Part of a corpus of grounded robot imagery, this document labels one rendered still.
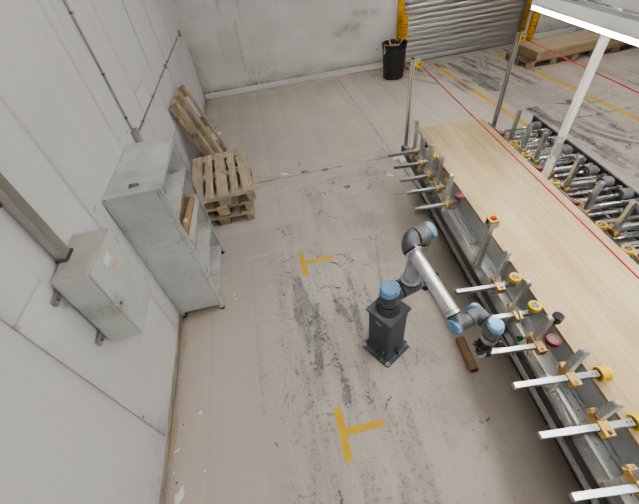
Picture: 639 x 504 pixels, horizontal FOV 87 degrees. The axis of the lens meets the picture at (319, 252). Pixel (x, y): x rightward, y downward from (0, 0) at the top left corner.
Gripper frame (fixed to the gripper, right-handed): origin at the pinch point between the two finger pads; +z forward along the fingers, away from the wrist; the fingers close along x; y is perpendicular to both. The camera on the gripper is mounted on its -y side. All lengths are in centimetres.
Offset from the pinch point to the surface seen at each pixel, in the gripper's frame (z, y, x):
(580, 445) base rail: 12, -34, 52
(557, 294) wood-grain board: -9, -63, -31
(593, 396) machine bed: 8, -55, 29
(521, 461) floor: 82, -31, 43
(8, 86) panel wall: -149, 250, -115
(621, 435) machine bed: 7, -55, 50
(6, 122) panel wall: -138, 248, -94
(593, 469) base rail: 12, -34, 63
